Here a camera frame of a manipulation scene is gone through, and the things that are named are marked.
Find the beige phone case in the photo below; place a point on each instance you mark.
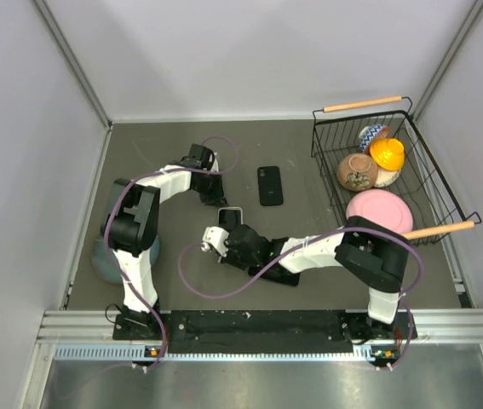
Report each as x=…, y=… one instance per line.
x=230, y=209

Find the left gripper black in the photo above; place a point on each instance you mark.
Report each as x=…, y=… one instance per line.
x=217, y=198

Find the grey blue bowl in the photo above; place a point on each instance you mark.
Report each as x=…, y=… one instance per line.
x=104, y=267

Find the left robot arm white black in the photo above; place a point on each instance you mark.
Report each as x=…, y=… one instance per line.
x=130, y=226

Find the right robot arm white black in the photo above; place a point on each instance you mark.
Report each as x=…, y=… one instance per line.
x=377, y=262

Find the white ceramic bowl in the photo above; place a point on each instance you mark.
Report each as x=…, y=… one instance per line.
x=386, y=178

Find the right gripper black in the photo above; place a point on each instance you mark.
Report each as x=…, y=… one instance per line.
x=230, y=257

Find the blue white patterned bowl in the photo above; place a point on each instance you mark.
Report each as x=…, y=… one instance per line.
x=371, y=132

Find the black wire basket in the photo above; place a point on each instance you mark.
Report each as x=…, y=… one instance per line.
x=422, y=184

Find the aluminium frame rail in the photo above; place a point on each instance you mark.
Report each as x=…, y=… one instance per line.
x=91, y=335

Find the black smartphone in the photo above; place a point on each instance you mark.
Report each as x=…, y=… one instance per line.
x=281, y=276

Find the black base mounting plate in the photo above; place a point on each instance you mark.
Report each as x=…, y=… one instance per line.
x=274, y=331

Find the pink plate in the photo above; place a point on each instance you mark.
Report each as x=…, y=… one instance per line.
x=383, y=208

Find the brown ceramic bowl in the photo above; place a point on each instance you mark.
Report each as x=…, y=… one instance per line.
x=357, y=172

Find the black phone case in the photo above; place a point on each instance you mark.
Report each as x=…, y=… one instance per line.
x=270, y=186

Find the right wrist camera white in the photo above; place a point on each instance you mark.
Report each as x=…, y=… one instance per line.
x=214, y=238

